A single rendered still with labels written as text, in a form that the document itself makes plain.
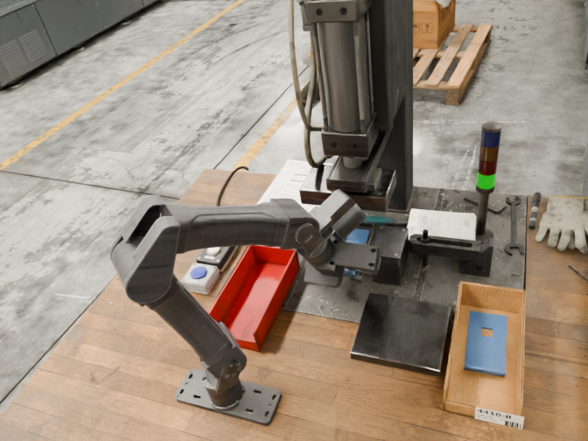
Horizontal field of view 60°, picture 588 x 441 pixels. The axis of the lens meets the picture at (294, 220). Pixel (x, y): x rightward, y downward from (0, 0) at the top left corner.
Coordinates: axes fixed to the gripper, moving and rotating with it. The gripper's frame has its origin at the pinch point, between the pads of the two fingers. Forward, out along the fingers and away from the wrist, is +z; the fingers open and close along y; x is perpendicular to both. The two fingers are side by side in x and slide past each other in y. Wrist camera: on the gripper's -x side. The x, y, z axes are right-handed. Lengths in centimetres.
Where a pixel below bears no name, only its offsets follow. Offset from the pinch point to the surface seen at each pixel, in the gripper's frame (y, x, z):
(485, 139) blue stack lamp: 30.9, -25.9, -0.8
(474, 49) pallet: 240, -11, 248
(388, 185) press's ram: 17.2, -8.8, -5.3
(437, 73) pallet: 201, 11, 225
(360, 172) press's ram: 17.6, -3.8, -9.8
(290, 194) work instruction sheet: 25.9, 24.4, 28.7
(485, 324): -4.8, -29.8, 8.1
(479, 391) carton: -17.9, -29.6, 0.6
